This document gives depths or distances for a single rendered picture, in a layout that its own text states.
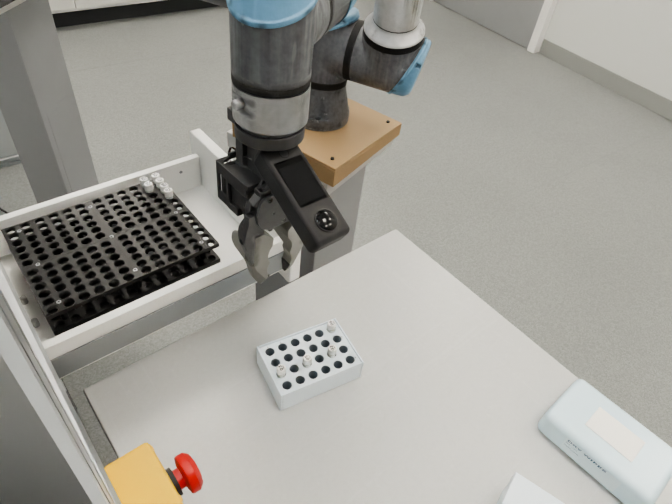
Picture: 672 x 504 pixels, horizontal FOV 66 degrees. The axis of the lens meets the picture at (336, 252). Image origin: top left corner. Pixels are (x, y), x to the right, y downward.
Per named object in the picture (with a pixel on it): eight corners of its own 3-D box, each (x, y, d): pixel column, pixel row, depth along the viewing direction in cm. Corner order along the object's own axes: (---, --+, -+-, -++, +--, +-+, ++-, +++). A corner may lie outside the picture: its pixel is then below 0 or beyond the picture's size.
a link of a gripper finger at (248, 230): (265, 249, 62) (275, 188, 57) (274, 257, 62) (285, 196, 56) (232, 260, 59) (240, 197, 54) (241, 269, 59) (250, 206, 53)
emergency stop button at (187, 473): (189, 459, 53) (185, 441, 51) (208, 491, 51) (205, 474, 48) (161, 477, 52) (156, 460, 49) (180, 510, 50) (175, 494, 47)
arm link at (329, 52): (305, 54, 115) (313, -11, 105) (362, 71, 113) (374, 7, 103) (283, 73, 106) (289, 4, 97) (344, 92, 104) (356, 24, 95)
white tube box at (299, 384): (333, 333, 78) (335, 317, 76) (360, 377, 73) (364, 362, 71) (256, 362, 73) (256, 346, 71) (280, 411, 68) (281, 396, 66)
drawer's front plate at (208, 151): (203, 180, 92) (198, 126, 85) (299, 279, 78) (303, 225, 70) (194, 183, 92) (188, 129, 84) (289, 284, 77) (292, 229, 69)
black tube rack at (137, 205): (165, 209, 83) (159, 176, 79) (221, 275, 74) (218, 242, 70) (16, 263, 72) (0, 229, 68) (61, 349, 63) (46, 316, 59)
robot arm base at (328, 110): (313, 91, 124) (319, 51, 117) (361, 118, 118) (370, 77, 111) (267, 108, 114) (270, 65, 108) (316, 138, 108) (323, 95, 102)
